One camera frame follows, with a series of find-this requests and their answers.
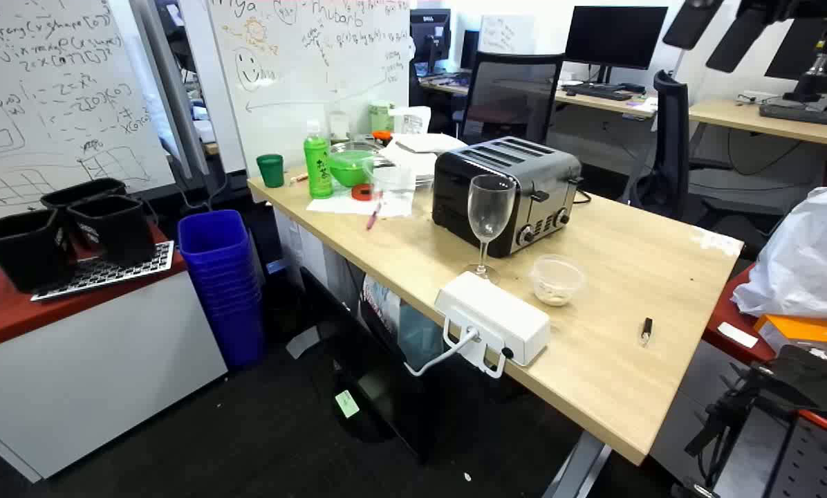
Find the black silver four-slot toaster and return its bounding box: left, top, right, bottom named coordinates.
left=431, top=136, right=585, bottom=259

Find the clear wine glass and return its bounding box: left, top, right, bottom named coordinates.
left=466, top=172, right=518, bottom=280

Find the white folded stack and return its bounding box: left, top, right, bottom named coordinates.
left=373, top=130, right=470, bottom=192

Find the white rectangular box device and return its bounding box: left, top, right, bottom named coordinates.
left=431, top=271, right=553, bottom=370

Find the green plastic bottle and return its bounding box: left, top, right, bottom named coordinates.
left=301, top=132, right=339, bottom=198

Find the white jug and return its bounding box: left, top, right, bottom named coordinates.
left=388, top=104, right=435, bottom=137

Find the clear plastic snack container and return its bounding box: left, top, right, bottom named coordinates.
left=529, top=257, right=590, bottom=310

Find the dark green cup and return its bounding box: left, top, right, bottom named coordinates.
left=256, top=151, right=287, bottom=191

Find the black mesh office chair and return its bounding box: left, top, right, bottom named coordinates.
left=456, top=49, right=568, bottom=145

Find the whiteboard with smiley drawing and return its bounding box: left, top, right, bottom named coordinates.
left=204, top=0, right=419, bottom=174

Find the black computer monitor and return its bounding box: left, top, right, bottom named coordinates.
left=563, top=3, right=669, bottom=87
left=409, top=7, right=455, bottom=68

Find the black keyboard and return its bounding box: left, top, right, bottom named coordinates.
left=563, top=80, right=651, bottom=103

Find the black plastic bin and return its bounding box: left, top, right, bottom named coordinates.
left=40, top=176, right=128, bottom=210
left=63, top=191, right=159, bottom=267
left=0, top=208, right=70, bottom=292

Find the white perforated tray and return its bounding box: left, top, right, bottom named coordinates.
left=27, top=239, right=177, bottom=304

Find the white cabinet with red top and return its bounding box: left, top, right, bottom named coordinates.
left=0, top=224, right=231, bottom=483

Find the wooden office desk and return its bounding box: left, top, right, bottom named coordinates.
left=559, top=85, right=827, bottom=151

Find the white paper with writing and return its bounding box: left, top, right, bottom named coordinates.
left=0, top=0, right=177, bottom=231

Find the white plastic bag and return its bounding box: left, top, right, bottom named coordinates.
left=730, top=174, right=827, bottom=324

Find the orange folder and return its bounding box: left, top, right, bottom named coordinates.
left=755, top=311, right=827, bottom=350

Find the white cable loop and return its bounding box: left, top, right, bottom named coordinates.
left=405, top=314, right=510, bottom=382

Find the black perforated mounting frame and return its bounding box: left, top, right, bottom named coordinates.
left=683, top=342, right=827, bottom=498

